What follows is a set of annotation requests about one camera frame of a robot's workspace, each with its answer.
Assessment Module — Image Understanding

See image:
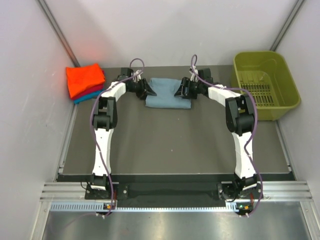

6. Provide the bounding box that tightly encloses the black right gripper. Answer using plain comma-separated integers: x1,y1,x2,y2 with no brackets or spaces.
173,78,203,100

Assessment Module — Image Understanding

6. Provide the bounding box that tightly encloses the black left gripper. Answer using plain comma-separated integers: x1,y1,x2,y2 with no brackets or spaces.
128,77,157,100

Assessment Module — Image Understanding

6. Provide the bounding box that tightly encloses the grey blue t shirt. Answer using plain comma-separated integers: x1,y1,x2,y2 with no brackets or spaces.
145,77,192,110

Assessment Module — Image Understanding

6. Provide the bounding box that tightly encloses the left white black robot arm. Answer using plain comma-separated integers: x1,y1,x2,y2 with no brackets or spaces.
89,67,157,200

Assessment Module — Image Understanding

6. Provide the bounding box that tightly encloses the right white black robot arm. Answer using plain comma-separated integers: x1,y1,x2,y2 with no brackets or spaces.
174,65,259,201

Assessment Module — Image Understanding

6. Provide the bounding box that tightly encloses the magenta folded t shirt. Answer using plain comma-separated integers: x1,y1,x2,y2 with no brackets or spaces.
71,81,105,101

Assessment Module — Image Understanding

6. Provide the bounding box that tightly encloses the orange folded t shirt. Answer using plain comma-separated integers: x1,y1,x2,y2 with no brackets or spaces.
65,63,105,100

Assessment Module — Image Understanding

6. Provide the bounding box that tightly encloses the teal folded t shirt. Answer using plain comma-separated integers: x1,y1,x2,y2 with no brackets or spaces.
73,90,103,104

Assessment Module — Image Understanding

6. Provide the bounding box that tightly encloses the olive green plastic basket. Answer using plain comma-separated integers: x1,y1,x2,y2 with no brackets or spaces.
230,51,301,121

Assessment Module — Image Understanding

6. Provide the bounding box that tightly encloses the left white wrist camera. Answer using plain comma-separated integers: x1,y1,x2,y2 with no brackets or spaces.
132,69,143,82

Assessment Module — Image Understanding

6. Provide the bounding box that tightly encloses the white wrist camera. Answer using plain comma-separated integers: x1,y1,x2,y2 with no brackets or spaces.
189,65,199,82
132,69,143,82

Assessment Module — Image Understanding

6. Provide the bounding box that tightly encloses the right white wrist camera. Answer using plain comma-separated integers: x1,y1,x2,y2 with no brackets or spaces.
189,65,199,82

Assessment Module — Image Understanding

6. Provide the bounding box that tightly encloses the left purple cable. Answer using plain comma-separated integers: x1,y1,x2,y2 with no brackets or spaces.
89,58,146,218

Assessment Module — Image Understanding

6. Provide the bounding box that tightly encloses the purple cable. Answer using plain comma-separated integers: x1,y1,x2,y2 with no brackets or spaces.
189,54,264,218
89,58,146,218

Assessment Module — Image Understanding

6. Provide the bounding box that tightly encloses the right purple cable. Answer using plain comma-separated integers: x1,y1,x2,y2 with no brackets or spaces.
189,54,264,218

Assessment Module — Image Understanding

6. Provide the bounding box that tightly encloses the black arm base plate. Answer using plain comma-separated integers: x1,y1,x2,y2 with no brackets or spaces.
84,182,263,202

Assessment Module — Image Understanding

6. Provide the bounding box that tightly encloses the aluminium frame rail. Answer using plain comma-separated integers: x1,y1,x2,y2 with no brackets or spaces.
40,181,312,202

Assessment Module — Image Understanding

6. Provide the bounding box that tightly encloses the perforated cable duct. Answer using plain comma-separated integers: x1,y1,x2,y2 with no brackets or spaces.
50,202,250,213

